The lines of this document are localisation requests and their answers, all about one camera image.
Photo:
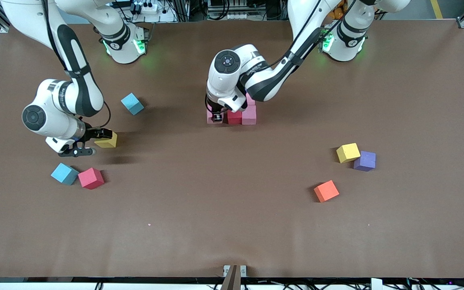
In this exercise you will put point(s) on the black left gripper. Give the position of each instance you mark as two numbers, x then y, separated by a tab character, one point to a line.
215	112

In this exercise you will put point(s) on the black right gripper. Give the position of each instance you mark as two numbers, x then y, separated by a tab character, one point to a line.
91	133

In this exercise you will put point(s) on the yellow foam cube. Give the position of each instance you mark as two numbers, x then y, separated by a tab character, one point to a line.
109	143
348	153

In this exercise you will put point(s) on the pink foam cube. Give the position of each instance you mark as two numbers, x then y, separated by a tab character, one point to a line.
251	100
249	116
209	119

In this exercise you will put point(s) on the red foam cube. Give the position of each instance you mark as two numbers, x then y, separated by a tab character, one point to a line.
91	178
234	117

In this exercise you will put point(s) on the orange foam cube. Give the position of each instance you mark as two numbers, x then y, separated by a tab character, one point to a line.
326	191

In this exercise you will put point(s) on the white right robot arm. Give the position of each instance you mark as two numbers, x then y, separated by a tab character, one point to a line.
56	127

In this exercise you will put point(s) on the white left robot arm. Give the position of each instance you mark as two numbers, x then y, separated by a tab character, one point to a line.
224	88

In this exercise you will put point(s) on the blue foam cube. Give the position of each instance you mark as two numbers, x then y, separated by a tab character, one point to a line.
132	103
64	173

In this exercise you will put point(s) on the brown table cover sheet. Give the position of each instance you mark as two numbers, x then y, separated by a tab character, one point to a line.
232	209

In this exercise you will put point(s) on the white power strip black plugs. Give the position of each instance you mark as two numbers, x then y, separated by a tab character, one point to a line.
149	8

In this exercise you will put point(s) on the bag of orange snacks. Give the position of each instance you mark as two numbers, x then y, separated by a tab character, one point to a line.
336	11

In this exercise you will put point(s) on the purple foam cube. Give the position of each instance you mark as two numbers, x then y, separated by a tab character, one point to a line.
365	161

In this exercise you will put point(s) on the white tag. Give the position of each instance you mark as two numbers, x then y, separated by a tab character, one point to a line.
376	284

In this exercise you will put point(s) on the grey metal bracket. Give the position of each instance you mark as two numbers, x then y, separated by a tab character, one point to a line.
234	276

